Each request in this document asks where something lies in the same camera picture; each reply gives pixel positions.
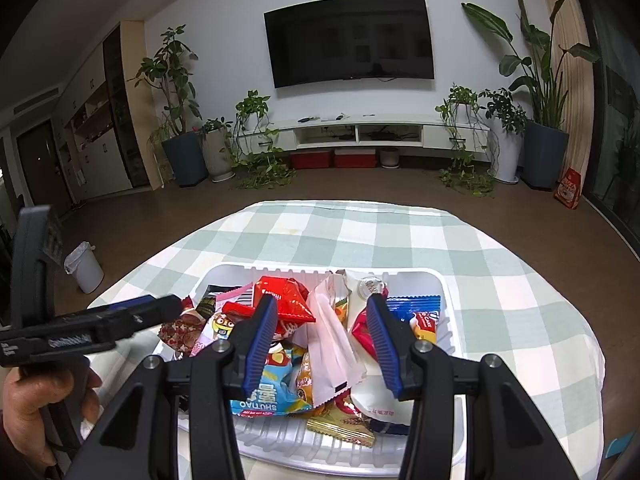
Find dark entrance door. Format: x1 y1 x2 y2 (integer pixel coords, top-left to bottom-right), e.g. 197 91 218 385
17 120 73 216

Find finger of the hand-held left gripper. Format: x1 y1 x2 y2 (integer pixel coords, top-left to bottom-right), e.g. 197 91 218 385
95 295 182 343

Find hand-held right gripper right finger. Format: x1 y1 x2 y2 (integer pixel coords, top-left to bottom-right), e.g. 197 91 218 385
366 292 566 480

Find leafy tree in dark pot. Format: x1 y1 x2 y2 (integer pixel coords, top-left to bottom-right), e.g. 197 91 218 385
129 25 210 188

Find red heart pattern packet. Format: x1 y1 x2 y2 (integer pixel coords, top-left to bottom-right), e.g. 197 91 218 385
159 296 207 358

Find person's left hand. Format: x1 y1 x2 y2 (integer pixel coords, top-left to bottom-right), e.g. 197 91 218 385
0 357 103 468

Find navy snack packet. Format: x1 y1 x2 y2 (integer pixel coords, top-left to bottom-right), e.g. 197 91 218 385
371 419 412 437

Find white trash bin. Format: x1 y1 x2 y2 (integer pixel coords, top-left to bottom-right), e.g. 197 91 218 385
64 241 105 295

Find orange cartoon snack packet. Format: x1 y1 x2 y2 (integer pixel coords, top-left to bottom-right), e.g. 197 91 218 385
294 352 321 403

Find red paper bag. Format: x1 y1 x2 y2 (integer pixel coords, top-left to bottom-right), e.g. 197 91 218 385
554 167 583 210

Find white plastic tray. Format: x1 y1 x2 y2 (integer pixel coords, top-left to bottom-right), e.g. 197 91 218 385
150 260 468 471

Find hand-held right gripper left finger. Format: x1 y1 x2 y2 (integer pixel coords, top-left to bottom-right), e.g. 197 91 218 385
65 294 279 480

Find broad leaf plant dark pot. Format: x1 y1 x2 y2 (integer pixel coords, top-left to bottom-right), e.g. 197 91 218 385
462 0 601 191

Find black snack packet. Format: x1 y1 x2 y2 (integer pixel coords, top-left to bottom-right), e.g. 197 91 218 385
199 285 232 322

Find gold red snack packet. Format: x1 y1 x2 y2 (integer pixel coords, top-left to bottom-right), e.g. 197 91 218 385
306 400 376 448

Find large red snack bag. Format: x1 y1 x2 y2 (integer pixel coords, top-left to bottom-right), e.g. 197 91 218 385
252 276 317 323

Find white wall shelving unit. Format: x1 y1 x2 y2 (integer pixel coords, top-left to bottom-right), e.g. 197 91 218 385
55 25 151 201

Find pink cartoon snack packet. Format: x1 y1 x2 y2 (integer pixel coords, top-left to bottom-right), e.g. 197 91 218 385
192 284 256 358

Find trailing pothos plant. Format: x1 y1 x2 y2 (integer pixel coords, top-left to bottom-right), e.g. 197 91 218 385
231 90 298 191

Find red packet with white end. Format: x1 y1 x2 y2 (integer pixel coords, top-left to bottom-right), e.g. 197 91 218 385
345 270 398 361

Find dark glass sliding door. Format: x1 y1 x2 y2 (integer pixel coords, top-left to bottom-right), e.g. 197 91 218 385
570 0 640 256

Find red storage box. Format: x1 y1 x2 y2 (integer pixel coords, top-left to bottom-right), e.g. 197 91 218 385
290 152 333 170
334 152 377 168

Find blue orange snack packet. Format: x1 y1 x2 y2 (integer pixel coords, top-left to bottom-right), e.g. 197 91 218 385
386 294 445 346

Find beige striped curtain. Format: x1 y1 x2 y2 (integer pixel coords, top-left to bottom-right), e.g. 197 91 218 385
537 0 593 126

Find blue plastic item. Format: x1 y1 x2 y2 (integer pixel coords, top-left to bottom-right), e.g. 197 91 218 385
602 432 638 461

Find green white checked tablecloth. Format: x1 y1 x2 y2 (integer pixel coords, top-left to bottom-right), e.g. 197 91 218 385
87 200 608 480

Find pale pink snack packet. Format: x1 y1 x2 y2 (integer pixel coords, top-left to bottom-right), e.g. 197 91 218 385
349 375 416 423

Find small red white packet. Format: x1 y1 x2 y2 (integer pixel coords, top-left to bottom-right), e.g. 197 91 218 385
272 319 303 343

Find black wall television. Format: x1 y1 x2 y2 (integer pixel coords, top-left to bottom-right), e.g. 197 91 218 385
264 0 435 90

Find bushy plant in white pot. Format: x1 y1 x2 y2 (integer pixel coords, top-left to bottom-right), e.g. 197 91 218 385
480 89 526 185

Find trailing pothos on stand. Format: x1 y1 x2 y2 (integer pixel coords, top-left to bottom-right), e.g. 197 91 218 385
435 85 498 196

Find small plant in white pot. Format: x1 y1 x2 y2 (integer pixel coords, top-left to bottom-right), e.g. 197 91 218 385
199 117 236 183

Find long white snack packet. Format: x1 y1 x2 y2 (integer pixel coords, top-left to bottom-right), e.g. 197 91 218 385
304 272 369 407

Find white television cabinet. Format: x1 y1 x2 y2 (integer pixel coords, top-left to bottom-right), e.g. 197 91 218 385
237 112 491 158

